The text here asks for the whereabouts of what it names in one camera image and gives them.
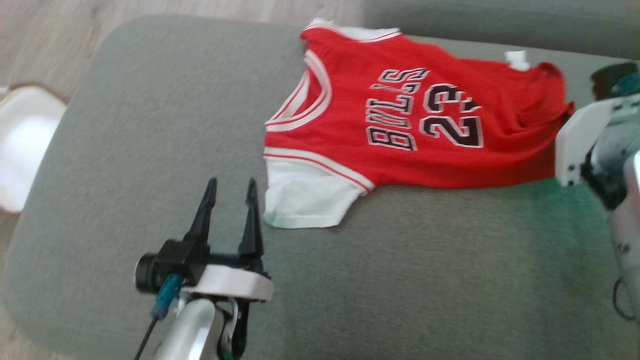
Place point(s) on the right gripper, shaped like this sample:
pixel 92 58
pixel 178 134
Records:
pixel 580 140

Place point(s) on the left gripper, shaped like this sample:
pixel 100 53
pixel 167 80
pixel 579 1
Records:
pixel 235 282

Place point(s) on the red Bulls basketball jersey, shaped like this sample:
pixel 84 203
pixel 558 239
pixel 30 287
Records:
pixel 450 165

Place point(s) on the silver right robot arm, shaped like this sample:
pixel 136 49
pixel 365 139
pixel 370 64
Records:
pixel 627 220

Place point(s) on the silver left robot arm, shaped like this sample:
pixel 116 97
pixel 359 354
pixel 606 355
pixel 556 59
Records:
pixel 190 330

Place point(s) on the large grey sofa seat cushion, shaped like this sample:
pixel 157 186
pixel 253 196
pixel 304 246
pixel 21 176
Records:
pixel 500 22

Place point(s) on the white plastic laundry basket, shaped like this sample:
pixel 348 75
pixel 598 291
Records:
pixel 25 145

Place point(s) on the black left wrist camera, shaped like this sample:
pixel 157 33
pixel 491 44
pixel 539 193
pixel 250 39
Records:
pixel 170 260

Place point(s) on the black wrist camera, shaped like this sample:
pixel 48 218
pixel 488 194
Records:
pixel 170 260
pixel 607 77

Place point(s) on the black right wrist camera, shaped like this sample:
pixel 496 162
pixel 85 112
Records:
pixel 607 77

